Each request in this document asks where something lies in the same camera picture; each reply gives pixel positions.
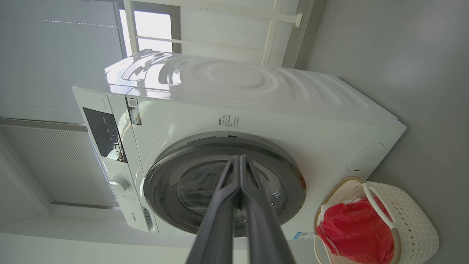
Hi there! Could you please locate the cream perforated laundry basket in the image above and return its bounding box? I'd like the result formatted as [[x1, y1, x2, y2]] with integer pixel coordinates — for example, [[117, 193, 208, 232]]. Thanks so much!
[[313, 176, 440, 264]]

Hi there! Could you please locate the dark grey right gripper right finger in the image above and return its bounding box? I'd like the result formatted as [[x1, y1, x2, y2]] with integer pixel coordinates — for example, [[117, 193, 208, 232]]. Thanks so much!
[[240, 155, 296, 264]]

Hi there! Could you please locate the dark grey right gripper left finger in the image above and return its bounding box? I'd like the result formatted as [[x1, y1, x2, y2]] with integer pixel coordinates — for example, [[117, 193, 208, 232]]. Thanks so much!
[[185, 156, 240, 264]]

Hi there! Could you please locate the washing machine glass door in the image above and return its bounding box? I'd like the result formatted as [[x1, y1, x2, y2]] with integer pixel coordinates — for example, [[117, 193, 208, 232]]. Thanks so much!
[[143, 137, 307, 238]]

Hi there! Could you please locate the round white filter cover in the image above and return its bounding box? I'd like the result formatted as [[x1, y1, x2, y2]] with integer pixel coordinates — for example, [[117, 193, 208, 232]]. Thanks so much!
[[346, 142, 386, 173]]

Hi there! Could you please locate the white washing machine dial knob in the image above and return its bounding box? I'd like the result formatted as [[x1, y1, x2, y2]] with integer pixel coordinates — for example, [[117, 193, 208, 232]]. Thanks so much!
[[109, 176, 130, 192]]

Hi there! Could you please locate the white front-load washing machine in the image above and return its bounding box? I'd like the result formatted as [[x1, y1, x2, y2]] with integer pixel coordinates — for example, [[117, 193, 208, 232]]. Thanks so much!
[[71, 49, 407, 241]]

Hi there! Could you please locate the white slatted window blind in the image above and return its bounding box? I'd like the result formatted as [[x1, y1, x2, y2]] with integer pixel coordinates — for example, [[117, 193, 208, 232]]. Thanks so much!
[[0, 125, 118, 208], [0, 0, 125, 123]]

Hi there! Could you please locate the black washing machine display panel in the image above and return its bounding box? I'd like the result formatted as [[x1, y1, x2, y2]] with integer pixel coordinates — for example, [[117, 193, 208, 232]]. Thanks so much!
[[82, 107, 128, 162]]

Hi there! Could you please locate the red and white garment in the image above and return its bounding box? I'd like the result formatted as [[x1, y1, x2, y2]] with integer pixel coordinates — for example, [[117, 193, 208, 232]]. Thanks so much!
[[316, 198, 395, 264]]

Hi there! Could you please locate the black QR code sticker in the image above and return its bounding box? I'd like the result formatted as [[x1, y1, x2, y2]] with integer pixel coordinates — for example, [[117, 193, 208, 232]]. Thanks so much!
[[126, 97, 142, 126]]

